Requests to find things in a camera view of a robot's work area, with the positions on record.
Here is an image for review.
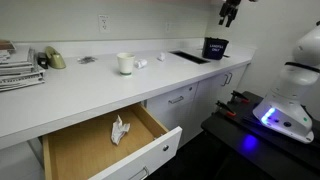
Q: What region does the closed white cabinet drawer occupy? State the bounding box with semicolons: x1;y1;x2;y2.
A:
145;82;199;116

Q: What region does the crumpled paper wad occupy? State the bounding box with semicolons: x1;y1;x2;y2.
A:
110;114;131;146

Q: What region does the open wooden drawer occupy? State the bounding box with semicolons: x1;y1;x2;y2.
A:
41;102;183;180

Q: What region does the black stapler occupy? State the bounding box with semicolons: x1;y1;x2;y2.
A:
36;51;50;70

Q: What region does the white wall outlet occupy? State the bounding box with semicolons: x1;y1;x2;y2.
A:
98;14;111;34

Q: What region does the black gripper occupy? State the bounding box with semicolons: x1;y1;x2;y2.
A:
218;0;243;28

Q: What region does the pile of paper clips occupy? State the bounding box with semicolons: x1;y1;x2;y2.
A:
77;55;98;65

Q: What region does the white paper cup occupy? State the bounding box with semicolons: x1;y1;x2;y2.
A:
116;51;136;77

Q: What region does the black robot table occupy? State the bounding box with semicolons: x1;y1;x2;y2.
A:
200;90;320;180

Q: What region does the black clamp with red tips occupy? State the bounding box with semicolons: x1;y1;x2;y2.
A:
215;100;237;118
230;90;251;104

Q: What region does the black rectangular counter opening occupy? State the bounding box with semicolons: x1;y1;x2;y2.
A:
168;50;211;65

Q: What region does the black landfill bin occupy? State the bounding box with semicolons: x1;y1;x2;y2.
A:
201;36;230;61

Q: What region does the stack of magazines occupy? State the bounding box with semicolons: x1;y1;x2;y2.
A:
0;39;46;93

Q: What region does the small crumpled white paper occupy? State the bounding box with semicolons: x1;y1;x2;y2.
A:
134;58;148;70
156;51;167;62

